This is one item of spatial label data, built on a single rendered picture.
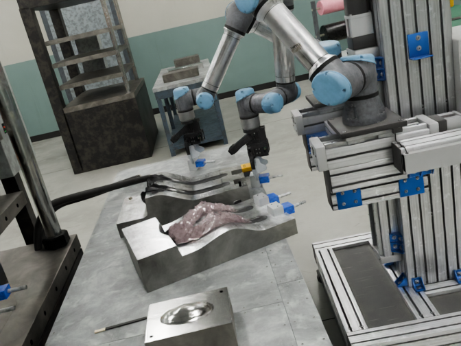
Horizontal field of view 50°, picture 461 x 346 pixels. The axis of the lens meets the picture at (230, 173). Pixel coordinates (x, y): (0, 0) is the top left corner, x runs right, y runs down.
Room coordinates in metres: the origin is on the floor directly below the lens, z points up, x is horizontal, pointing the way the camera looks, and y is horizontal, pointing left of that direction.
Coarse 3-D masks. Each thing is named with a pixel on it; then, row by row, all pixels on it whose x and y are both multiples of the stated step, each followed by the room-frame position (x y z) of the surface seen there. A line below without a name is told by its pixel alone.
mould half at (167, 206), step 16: (176, 176) 1.90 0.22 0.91; (208, 176) 1.88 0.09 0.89; (224, 176) 1.82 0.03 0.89; (240, 176) 1.78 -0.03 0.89; (160, 192) 1.69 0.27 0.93; (176, 192) 1.72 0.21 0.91; (208, 192) 1.71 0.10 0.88; (224, 192) 1.67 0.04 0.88; (240, 192) 1.67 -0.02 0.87; (128, 208) 1.80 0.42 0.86; (144, 208) 1.76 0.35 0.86; (160, 208) 1.67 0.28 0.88; (176, 208) 1.67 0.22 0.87; (192, 208) 1.67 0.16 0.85; (128, 224) 1.67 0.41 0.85
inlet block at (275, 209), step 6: (270, 204) 1.48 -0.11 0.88; (276, 204) 1.47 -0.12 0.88; (282, 204) 1.49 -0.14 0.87; (288, 204) 1.48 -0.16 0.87; (294, 204) 1.49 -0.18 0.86; (300, 204) 1.49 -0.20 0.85; (270, 210) 1.46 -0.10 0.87; (276, 210) 1.44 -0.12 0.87; (282, 210) 1.45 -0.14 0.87; (288, 210) 1.46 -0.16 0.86; (294, 210) 1.46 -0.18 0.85
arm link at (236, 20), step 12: (228, 12) 2.17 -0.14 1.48; (240, 12) 2.13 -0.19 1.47; (228, 24) 2.13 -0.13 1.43; (240, 24) 2.12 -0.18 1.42; (228, 36) 2.13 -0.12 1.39; (240, 36) 2.13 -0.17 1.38; (228, 48) 2.12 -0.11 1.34; (216, 60) 2.13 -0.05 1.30; (228, 60) 2.13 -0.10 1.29; (216, 72) 2.12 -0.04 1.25; (204, 84) 2.13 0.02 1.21; (216, 84) 2.13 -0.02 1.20; (204, 96) 2.10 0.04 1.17; (204, 108) 2.11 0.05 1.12
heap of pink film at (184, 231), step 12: (204, 204) 1.50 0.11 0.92; (216, 204) 1.52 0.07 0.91; (192, 216) 1.48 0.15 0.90; (216, 216) 1.40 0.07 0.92; (228, 216) 1.40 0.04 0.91; (240, 216) 1.42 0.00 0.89; (168, 228) 1.45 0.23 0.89; (180, 228) 1.42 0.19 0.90; (192, 228) 1.40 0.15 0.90; (204, 228) 1.37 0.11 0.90; (180, 240) 1.36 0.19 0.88
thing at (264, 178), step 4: (268, 172) 1.89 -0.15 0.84; (252, 176) 1.86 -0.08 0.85; (260, 176) 1.87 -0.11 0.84; (264, 176) 1.86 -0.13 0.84; (268, 176) 1.86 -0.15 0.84; (272, 176) 1.87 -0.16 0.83; (276, 176) 1.86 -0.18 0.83; (280, 176) 1.86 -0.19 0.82; (252, 180) 1.86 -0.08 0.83; (256, 180) 1.86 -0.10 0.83; (260, 180) 1.86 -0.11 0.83; (264, 180) 1.86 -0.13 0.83; (268, 180) 1.85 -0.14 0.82; (252, 184) 1.86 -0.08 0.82; (256, 184) 1.86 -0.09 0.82; (260, 184) 1.87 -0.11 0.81
